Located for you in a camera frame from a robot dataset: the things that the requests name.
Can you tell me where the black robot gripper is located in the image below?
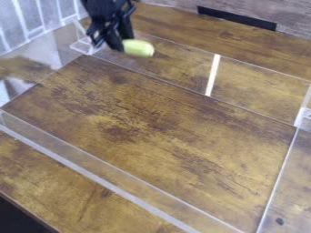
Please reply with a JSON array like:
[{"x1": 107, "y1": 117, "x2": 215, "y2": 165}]
[{"x1": 80, "y1": 0, "x2": 135, "y2": 52}]

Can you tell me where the black strip on table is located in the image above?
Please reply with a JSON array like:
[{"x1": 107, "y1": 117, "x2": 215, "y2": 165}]
[{"x1": 196, "y1": 5, "x2": 277, "y2": 31}]

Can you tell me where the clear acrylic corner bracket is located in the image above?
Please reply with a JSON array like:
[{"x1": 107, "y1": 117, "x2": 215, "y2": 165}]
[{"x1": 69, "y1": 21, "x2": 107, "y2": 56}]

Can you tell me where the clear acrylic left wall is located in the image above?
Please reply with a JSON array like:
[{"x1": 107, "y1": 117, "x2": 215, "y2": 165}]
[{"x1": 0, "y1": 24, "x2": 80, "y2": 107}]

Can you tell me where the clear acrylic wall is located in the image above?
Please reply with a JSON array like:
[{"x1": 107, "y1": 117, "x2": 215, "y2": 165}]
[
  {"x1": 0, "y1": 24, "x2": 80, "y2": 107},
  {"x1": 0, "y1": 110, "x2": 243, "y2": 233},
  {"x1": 60, "y1": 17, "x2": 311, "y2": 127},
  {"x1": 256, "y1": 86, "x2": 311, "y2": 233}
]

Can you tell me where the clear acrylic back wall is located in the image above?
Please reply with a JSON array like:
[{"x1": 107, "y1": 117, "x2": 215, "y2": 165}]
[{"x1": 60, "y1": 17, "x2": 311, "y2": 127}]

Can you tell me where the clear acrylic front wall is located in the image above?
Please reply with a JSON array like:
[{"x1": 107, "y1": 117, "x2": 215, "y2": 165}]
[{"x1": 0, "y1": 110, "x2": 243, "y2": 233}]

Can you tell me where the clear acrylic right wall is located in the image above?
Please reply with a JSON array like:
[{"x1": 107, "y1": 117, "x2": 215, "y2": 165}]
[{"x1": 256, "y1": 86, "x2": 311, "y2": 233}]

